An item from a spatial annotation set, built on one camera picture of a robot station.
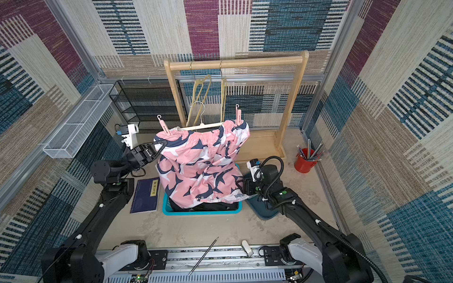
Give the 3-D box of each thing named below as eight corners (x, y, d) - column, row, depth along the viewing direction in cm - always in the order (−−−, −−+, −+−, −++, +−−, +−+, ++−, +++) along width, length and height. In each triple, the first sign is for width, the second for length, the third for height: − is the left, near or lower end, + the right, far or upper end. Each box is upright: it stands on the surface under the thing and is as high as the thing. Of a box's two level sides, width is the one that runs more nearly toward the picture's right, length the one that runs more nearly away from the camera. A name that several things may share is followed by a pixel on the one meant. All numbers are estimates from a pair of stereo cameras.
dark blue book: (131, 214, 87) (129, 212, 86) (138, 181, 99) (136, 179, 97) (158, 210, 88) (156, 208, 87) (161, 178, 100) (160, 176, 98)
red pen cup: (295, 173, 102) (301, 162, 93) (291, 159, 108) (296, 148, 99) (311, 173, 102) (318, 162, 93) (306, 159, 108) (313, 148, 99)
